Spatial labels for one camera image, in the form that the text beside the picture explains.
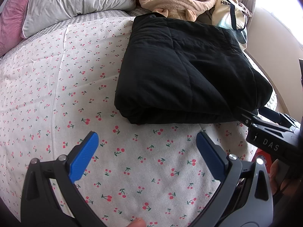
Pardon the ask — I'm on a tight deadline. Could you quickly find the black quilted jacket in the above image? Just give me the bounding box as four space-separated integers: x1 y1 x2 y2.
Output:
115 13 273 124

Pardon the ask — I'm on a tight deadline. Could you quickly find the pink velvet pillow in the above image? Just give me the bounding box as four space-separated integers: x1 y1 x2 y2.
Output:
1 0 29 56

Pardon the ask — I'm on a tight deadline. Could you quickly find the person's left hand thumb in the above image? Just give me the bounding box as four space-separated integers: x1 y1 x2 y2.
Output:
126 218 147 227

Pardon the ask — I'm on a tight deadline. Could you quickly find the cream tote bag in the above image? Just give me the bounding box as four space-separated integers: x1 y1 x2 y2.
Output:
212 0 248 51

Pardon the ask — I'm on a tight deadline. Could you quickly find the white grey pillow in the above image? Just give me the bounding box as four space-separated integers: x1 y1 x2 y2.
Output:
21 0 136 38

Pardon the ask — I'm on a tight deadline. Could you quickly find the red object beside bed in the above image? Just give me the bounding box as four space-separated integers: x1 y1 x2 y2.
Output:
253 148 272 170

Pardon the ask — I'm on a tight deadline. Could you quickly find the cherry print bed sheet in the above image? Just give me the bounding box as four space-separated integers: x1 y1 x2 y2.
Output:
0 9 280 227

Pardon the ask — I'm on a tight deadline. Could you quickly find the person's right hand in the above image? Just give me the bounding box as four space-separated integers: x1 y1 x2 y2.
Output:
269 159 302 197

